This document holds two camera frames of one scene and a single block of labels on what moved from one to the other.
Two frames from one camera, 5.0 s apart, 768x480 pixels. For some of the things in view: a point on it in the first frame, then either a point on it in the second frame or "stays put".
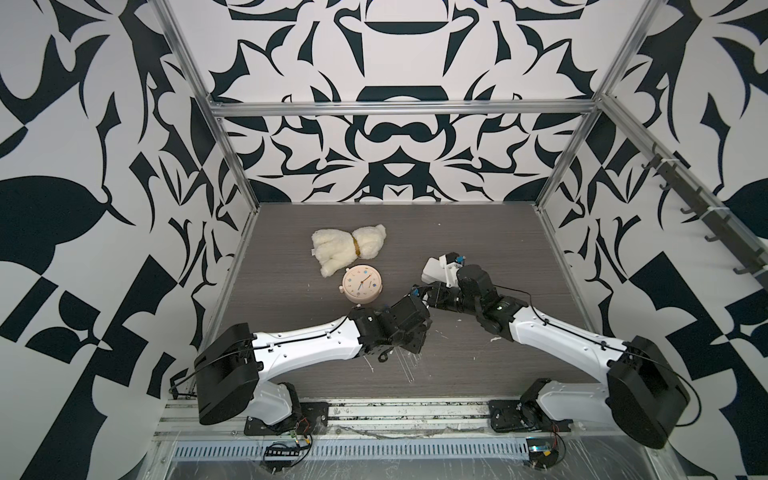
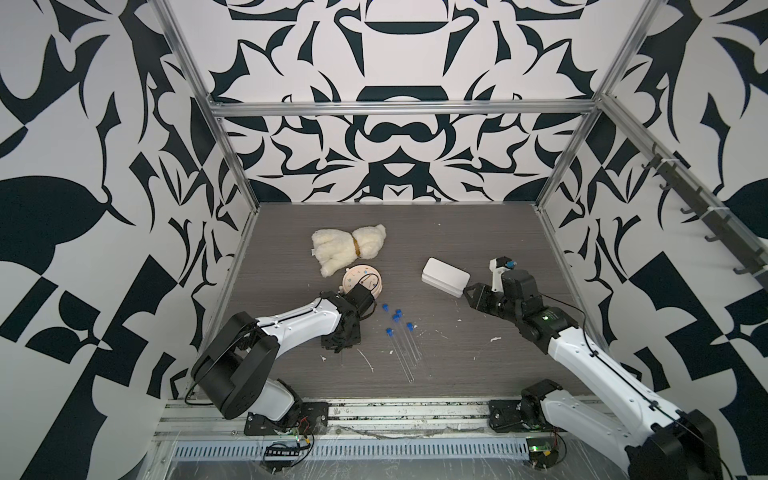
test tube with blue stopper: x=401 y=358 stays put
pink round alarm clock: x=362 y=284 stays put
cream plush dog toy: x=337 y=248 stays put
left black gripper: x=416 y=344 to x=355 y=338
